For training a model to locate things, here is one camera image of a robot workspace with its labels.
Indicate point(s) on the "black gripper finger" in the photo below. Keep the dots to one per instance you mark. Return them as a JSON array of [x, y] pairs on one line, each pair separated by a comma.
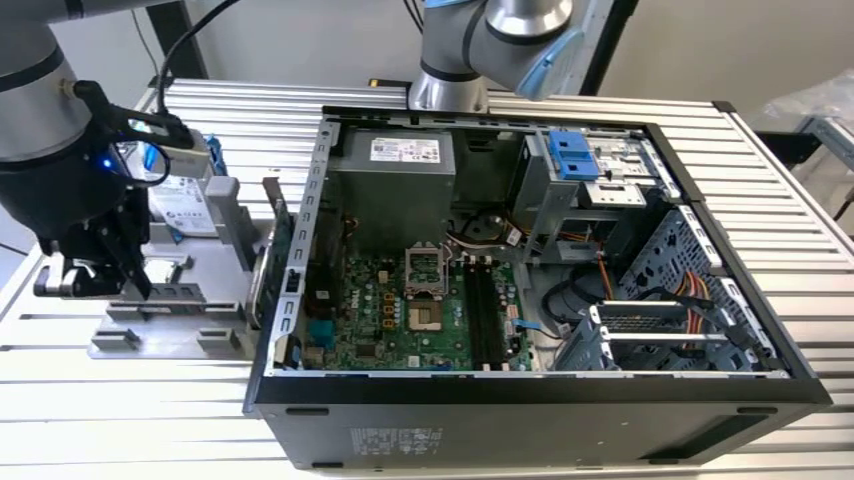
[[130, 260]]

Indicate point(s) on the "green motherboard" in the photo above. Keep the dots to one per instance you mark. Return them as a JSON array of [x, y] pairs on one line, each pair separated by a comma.
[[361, 325]]

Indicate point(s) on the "black side stand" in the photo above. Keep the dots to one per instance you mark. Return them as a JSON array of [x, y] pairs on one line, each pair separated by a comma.
[[794, 147]]

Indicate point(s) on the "metal disk bay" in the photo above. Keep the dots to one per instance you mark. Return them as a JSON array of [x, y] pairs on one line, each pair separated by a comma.
[[641, 322]]

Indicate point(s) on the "black open PC case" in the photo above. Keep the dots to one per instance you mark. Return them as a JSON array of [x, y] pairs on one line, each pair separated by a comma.
[[467, 430]]

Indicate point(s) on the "silver drive cage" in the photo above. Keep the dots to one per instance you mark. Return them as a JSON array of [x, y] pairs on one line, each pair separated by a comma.
[[614, 192]]

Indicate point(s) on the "black camera bracket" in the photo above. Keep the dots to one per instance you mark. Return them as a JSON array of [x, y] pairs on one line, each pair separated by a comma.
[[114, 112]]

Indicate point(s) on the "grey power supply unit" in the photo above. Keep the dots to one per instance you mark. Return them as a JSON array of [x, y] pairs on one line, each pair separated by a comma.
[[394, 200]]

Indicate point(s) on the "small silver black wrist camera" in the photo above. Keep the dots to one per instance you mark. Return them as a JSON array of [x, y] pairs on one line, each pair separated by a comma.
[[94, 282]]

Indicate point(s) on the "white boxy wrist camera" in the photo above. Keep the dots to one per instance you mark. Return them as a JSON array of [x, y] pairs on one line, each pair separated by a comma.
[[183, 160]]

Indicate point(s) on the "yellow black table clamp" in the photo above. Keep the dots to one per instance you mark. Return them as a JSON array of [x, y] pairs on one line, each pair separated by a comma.
[[377, 82]]

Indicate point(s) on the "black frame post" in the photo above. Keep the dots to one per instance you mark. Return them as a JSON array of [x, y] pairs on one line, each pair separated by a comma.
[[190, 65], [601, 60]]

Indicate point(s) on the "grey parts rack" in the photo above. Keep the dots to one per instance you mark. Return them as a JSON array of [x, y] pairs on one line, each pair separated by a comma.
[[167, 345]]

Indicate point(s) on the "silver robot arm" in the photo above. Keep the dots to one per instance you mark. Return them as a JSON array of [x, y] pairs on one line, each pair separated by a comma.
[[34, 100]]

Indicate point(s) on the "blue drive latch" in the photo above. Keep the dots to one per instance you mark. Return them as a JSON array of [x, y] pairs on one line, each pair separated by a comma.
[[574, 155]]

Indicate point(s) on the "hard disk in blue carrier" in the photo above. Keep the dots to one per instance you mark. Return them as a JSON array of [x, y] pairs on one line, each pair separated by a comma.
[[187, 210]]

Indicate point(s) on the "CPU socket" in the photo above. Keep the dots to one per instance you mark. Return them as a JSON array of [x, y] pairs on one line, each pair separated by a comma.
[[427, 316]]

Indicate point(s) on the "clear plastic wrapping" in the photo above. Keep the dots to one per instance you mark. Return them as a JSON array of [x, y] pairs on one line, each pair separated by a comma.
[[821, 95]]

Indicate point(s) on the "green graphics card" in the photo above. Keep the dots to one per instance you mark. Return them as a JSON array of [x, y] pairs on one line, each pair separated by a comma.
[[283, 235]]

